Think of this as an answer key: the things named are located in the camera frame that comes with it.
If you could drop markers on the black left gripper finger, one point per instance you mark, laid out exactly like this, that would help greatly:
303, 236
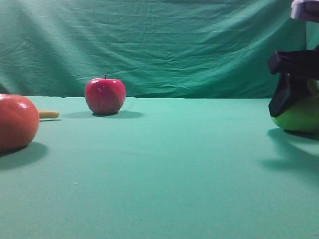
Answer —
290, 89

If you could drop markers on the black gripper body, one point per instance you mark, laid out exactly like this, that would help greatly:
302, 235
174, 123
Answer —
303, 63

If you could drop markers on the green pear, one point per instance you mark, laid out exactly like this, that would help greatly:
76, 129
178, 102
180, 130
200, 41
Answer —
303, 116

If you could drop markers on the red apple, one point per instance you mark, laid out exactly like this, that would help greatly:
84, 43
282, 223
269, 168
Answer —
105, 96

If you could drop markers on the green backdrop cloth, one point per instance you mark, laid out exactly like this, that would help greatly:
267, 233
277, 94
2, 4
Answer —
158, 48

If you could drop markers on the orange fruit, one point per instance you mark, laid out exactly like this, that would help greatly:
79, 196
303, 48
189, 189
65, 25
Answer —
19, 122

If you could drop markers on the wooden handle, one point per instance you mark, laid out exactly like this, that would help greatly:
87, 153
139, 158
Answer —
48, 114

